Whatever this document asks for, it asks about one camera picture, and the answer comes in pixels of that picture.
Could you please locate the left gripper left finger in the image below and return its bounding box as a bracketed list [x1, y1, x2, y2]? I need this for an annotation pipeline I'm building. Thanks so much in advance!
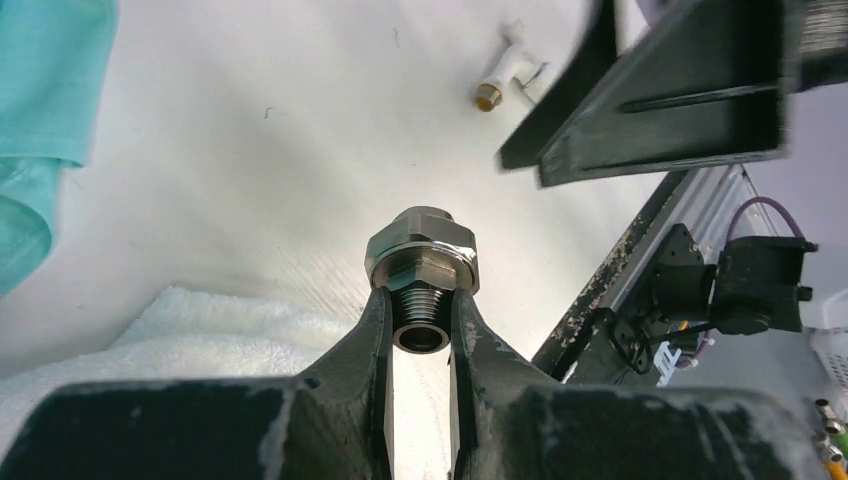
[1, 288, 393, 479]

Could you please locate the white terry towel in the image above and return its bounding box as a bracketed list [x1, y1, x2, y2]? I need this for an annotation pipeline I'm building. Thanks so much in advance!
[1, 287, 353, 451]

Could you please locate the teal t-shirt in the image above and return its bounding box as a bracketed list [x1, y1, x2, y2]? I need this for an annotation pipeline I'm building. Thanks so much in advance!
[1, 1, 118, 295]

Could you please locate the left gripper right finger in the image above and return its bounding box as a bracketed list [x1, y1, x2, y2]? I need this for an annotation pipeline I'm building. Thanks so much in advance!
[451, 290, 827, 479]

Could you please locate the silver metal pipe fitting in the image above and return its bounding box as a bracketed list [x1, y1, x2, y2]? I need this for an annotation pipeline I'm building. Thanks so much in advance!
[364, 206, 480, 355]

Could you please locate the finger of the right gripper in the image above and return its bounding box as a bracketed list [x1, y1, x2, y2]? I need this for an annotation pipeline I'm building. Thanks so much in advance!
[498, 1, 795, 187]

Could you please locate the white plastic water faucet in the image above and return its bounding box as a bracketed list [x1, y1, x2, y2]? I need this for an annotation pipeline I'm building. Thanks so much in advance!
[473, 19, 550, 113]

